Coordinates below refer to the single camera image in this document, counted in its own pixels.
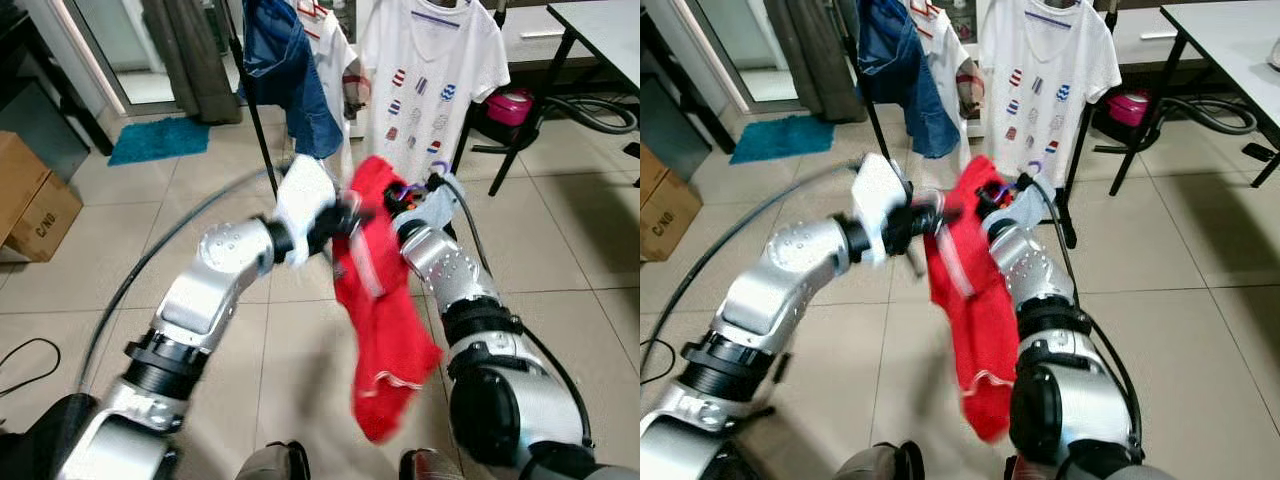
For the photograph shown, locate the blue plastic hanger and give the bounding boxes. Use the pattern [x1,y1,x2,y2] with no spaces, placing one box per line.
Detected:
[978,160,1041,206]
[385,158,451,206]
[408,0,471,26]

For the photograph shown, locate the red garment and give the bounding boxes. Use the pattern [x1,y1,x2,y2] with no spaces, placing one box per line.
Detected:
[330,155,446,446]
[925,155,1026,446]

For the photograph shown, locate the white printed t-shirt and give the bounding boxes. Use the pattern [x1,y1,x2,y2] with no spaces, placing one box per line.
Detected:
[355,0,511,186]
[978,0,1123,181]

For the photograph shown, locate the blue denim garment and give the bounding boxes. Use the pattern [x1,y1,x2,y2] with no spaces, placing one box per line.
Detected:
[855,0,963,161]
[240,0,346,161]

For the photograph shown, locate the teal floor mat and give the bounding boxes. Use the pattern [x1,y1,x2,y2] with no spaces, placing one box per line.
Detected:
[728,113,836,166]
[107,115,213,168]

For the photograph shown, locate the white shirt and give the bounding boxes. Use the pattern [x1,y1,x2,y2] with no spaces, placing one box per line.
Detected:
[295,0,371,186]
[910,0,986,186]

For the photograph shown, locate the black metal table leg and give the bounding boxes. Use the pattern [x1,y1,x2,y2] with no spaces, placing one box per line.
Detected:
[470,28,583,171]
[1110,38,1193,198]

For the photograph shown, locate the grey curtain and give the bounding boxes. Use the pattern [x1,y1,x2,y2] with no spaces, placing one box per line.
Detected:
[140,0,246,126]
[765,0,861,121]

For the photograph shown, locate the white low cabinet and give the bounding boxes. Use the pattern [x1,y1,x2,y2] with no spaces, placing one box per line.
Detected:
[500,0,573,69]
[1110,0,1186,71]

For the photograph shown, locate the cardboard box printed letters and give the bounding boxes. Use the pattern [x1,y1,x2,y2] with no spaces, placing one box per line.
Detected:
[5,170,86,264]
[640,170,706,264]

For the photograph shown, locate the grey robot left leg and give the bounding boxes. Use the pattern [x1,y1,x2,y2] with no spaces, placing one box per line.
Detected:
[835,440,926,480]
[235,440,311,480]

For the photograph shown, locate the dark cabinet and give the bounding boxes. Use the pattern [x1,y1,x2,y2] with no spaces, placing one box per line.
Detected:
[640,30,736,181]
[0,0,116,181]

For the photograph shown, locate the glass sliding door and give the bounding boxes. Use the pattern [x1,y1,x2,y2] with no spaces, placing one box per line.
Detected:
[25,0,176,116]
[650,0,801,116]

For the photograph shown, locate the plain cardboard box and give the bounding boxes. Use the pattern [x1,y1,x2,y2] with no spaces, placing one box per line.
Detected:
[0,130,53,246]
[640,143,673,201]

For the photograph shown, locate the black robot torso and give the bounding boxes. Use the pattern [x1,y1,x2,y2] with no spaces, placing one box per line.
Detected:
[0,395,101,480]

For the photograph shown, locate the light grey right wrist camera mount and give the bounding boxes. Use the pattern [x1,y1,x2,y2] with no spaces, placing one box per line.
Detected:
[405,180,461,233]
[990,180,1051,236]

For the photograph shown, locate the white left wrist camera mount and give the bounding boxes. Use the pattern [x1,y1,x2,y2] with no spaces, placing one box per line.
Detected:
[272,153,339,269]
[850,152,916,266]

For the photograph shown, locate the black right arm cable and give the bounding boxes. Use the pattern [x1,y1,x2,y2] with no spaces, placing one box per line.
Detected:
[430,170,596,451]
[1025,172,1146,451]

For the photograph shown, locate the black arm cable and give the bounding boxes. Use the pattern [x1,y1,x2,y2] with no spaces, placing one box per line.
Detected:
[75,160,301,396]
[430,170,596,451]
[640,160,871,346]
[1025,172,1146,451]

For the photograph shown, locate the black clothes rack frame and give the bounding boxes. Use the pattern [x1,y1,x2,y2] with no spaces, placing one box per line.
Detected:
[840,0,1116,251]
[225,0,546,201]

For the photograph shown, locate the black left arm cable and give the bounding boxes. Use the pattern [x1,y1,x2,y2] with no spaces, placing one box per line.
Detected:
[75,160,301,396]
[640,160,871,346]

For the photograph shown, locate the grey vacuum hose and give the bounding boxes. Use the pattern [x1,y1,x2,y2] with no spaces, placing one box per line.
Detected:
[1145,95,1261,136]
[530,92,641,136]

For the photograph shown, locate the black floor cable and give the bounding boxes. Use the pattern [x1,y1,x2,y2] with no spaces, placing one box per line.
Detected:
[640,338,666,386]
[0,337,63,396]

